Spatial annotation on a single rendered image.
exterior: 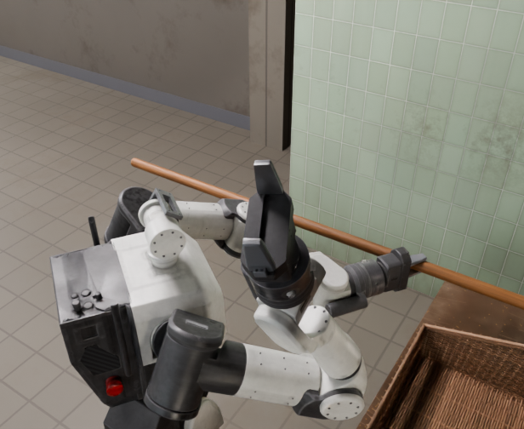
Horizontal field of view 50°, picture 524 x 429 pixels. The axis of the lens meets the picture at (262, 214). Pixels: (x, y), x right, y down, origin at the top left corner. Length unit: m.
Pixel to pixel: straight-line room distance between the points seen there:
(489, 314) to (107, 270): 1.57
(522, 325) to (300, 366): 1.40
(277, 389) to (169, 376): 0.19
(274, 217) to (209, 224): 0.65
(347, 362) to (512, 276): 2.04
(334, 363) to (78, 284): 0.49
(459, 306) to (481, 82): 0.93
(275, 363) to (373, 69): 1.91
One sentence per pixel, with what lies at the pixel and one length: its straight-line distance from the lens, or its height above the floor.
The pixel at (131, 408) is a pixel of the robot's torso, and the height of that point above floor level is 1.06.
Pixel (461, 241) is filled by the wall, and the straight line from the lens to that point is 2.91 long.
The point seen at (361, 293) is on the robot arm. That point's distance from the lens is 1.34.
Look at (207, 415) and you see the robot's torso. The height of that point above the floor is 0.95.
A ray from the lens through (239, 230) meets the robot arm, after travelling 1.36.
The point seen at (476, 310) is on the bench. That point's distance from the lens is 2.30.
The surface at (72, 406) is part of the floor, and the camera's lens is 2.72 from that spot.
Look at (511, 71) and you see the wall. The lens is 2.51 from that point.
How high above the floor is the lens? 2.10
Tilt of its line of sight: 35 degrees down
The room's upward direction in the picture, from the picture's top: straight up
